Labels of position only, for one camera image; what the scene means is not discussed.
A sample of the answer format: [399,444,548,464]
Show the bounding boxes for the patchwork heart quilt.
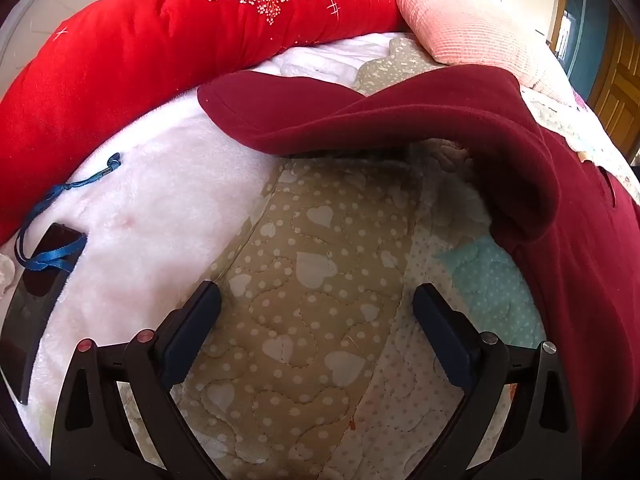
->
[170,35,640,480]

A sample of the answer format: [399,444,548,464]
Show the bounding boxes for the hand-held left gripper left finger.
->
[50,280,226,480]

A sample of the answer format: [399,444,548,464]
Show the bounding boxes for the wooden door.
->
[587,20,640,161]

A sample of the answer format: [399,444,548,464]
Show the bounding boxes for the white fleece blanket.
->
[0,32,391,461]

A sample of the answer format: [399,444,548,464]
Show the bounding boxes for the dark red garment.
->
[197,65,640,476]

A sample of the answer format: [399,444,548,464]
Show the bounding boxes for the blue lanyard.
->
[14,152,122,273]

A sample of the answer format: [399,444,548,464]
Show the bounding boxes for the teal door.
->
[565,0,613,101]

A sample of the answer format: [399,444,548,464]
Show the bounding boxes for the black phone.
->
[0,223,88,406]

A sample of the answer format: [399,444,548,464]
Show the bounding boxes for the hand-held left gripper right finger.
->
[402,282,583,480]

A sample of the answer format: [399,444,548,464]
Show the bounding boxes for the round grey headboard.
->
[0,0,151,76]

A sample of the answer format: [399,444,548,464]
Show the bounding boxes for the pink ribbed pillow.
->
[375,0,571,106]

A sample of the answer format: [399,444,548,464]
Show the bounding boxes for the red floral quilt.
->
[0,0,406,243]

